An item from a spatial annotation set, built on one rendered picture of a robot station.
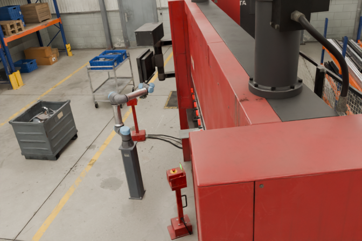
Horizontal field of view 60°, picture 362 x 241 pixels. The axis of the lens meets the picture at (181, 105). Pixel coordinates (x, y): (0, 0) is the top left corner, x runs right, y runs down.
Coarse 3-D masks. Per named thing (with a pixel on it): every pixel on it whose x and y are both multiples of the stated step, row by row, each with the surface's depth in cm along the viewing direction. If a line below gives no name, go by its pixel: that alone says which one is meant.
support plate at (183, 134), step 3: (186, 129) 354; (189, 129) 353; (192, 129) 353; (195, 129) 352; (198, 129) 352; (201, 129) 351; (180, 132) 349; (183, 132) 348; (186, 132) 347; (180, 135) 343; (183, 135) 343; (186, 135) 342; (180, 138) 338; (183, 138) 338
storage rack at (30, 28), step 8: (56, 8) 990; (0, 24) 766; (32, 24) 940; (40, 24) 928; (48, 24) 952; (0, 32) 767; (24, 32) 851; (32, 32) 883; (8, 40) 794; (40, 40) 1054; (64, 40) 1035; (8, 48) 793; (8, 56) 794; (0, 80) 836; (8, 80) 831
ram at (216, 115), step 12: (192, 36) 319; (192, 48) 337; (204, 60) 229; (192, 72) 378; (204, 72) 237; (204, 84) 247; (216, 84) 178; (204, 96) 258; (216, 96) 183; (204, 108) 269; (216, 108) 189; (204, 120) 282; (216, 120) 195; (228, 120) 148
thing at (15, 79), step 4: (68, 44) 1040; (68, 48) 1044; (68, 52) 1048; (16, 72) 810; (12, 76) 796; (16, 76) 813; (20, 76) 823; (12, 80) 799; (16, 80) 818; (20, 80) 824; (12, 84) 803; (16, 84) 809; (20, 84) 825; (24, 84) 833; (16, 88) 810
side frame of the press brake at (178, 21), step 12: (168, 0) 373; (180, 0) 366; (228, 0) 369; (180, 12) 373; (228, 12) 376; (180, 24) 379; (180, 36) 385; (180, 48) 392; (180, 60) 398; (180, 72) 405; (180, 84) 413; (192, 84) 413; (180, 96) 420; (180, 108) 428; (180, 120) 436
